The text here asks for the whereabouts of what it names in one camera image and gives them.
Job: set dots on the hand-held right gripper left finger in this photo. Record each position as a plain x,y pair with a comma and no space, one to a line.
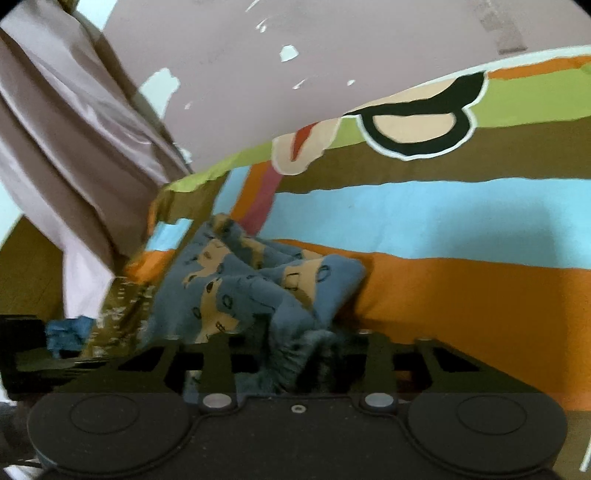
217,364

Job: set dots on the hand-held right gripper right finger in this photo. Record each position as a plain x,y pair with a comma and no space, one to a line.
376,360

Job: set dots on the blue patterned pants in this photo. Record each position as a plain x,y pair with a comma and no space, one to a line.
240,281

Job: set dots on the blue crumpled cloth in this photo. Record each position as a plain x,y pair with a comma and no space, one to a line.
69,334

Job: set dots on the olive floral cloth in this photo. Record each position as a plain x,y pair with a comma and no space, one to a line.
122,314

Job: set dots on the colourful striped printed bedsheet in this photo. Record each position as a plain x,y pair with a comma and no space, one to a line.
461,286

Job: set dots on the pinkish brown curtain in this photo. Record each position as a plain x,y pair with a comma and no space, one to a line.
69,152

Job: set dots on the grey tape strip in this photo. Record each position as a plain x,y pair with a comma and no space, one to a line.
505,30

